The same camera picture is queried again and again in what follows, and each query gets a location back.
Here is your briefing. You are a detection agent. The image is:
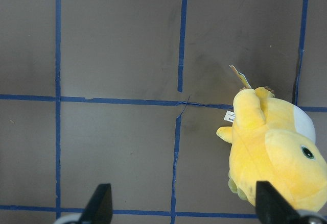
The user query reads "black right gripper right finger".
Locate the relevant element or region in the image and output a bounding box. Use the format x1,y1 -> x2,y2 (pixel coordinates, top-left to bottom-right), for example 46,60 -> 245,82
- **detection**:
255,181 -> 300,224

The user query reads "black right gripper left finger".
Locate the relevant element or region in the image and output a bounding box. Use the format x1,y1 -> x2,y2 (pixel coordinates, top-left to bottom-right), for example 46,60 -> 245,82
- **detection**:
79,183 -> 113,223

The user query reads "yellow plush toy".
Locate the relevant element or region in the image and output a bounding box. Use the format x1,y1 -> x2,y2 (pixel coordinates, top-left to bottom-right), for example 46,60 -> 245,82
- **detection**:
216,73 -> 326,212

